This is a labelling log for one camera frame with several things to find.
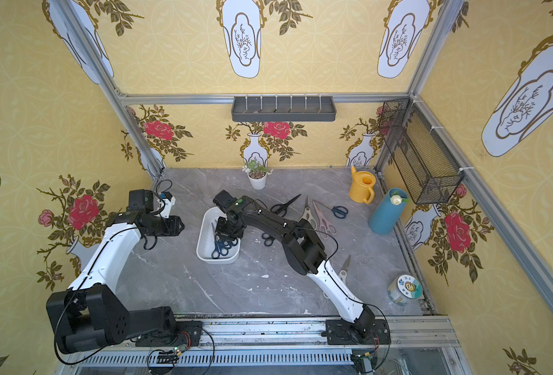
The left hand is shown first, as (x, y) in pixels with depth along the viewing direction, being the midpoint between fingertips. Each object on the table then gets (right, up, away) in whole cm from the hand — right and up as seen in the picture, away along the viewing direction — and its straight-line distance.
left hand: (174, 225), depth 85 cm
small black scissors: (+33, -7, +10) cm, 36 cm away
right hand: (+13, -8, +5) cm, 16 cm away
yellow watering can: (+74, +13, +16) cm, 76 cm away
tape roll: (+79, -19, -9) cm, 81 cm away
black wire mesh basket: (+86, +20, -9) cm, 88 cm away
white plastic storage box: (+8, -5, +12) cm, 15 cm away
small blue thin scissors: (+64, +3, +19) cm, 67 cm away
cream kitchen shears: (+50, +2, +18) cm, 54 cm away
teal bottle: (+77, +4, -1) cm, 77 cm away
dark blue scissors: (+19, -8, +9) cm, 23 cm away
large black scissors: (+37, +5, +20) cm, 42 cm away
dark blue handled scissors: (+15, -9, +8) cm, 20 cm away
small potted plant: (+28, +20, +25) cm, 42 cm away
